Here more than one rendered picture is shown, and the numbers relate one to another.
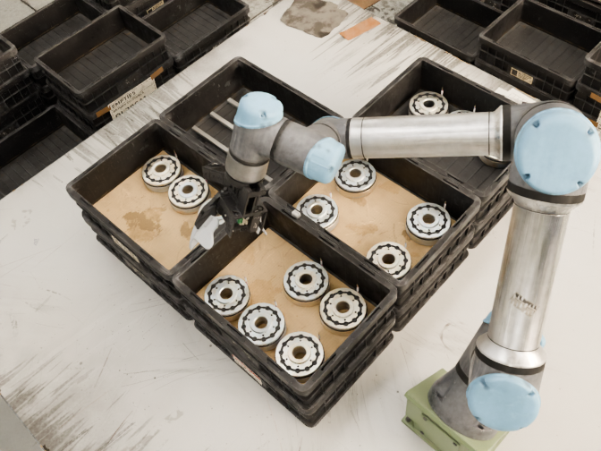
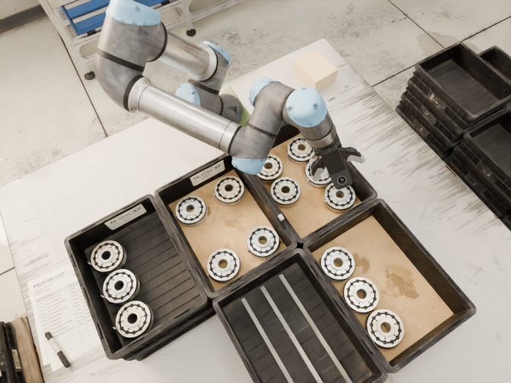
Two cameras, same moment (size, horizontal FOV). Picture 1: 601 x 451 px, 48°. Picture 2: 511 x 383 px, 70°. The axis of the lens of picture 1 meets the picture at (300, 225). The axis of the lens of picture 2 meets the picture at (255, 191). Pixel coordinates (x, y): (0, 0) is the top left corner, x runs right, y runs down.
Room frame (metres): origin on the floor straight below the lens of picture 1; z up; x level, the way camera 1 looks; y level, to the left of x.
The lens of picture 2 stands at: (1.31, 0.04, 1.95)
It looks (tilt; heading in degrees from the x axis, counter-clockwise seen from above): 63 degrees down; 194
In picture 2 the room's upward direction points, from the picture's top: 6 degrees counter-clockwise
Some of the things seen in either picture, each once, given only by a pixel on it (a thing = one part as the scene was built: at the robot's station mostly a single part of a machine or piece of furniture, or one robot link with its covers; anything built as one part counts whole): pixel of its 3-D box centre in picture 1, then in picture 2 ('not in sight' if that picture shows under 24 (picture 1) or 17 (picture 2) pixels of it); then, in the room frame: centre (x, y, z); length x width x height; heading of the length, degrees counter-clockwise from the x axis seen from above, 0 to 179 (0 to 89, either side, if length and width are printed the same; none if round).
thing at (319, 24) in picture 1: (312, 14); not in sight; (1.89, -0.15, 0.71); 0.22 x 0.19 x 0.01; 39
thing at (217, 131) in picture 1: (253, 134); (294, 338); (1.22, 0.09, 0.87); 0.40 x 0.30 x 0.11; 40
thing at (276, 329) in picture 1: (261, 324); (320, 170); (0.67, 0.12, 0.86); 0.10 x 0.10 x 0.01
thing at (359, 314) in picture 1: (342, 308); (268, 166); (0.68, -0.06, 0.86); 0.10 x 0.10 x 0.01
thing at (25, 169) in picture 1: (45, 170); not in sight; (1.78, 0.94, 0.26); 0.40 x 0.30 x 0.23; 129
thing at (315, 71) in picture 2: not in sight; (314, 71); (0.10, 0.06, 0.74); 0.16 x 0.12 x 0.07; 43
